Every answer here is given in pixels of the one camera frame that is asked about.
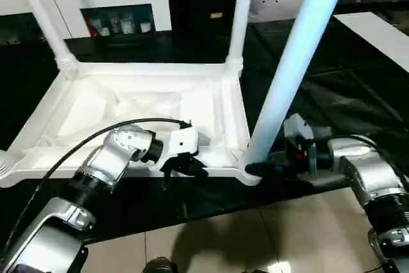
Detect black screen with red light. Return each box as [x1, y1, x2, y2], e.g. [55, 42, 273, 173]
[337, 0, 409, 8]

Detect white plastic table top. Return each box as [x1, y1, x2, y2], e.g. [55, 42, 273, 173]
[0, 60, 266, 190]

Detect white plastic upturned table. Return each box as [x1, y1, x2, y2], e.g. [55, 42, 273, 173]
[0, 15, 409, 245]

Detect dark robot leg part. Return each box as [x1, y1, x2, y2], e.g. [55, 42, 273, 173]
[144, 256, 179, 273]

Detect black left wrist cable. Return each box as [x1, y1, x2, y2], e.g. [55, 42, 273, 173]
[0, 118, 193, 254]

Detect white plastic table leg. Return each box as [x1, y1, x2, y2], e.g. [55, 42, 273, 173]
[225, 0, 257, 72]
[11, 0, 80, 79]
[0, 150, 16, 182]
[244, 0, 355, 178]

